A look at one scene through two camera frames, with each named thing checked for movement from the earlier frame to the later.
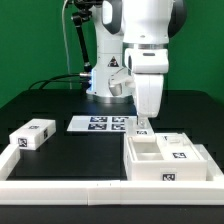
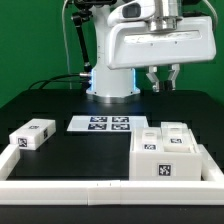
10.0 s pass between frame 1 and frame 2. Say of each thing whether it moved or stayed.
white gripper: moved
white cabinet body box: moved
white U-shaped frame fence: stayed
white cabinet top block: stayed
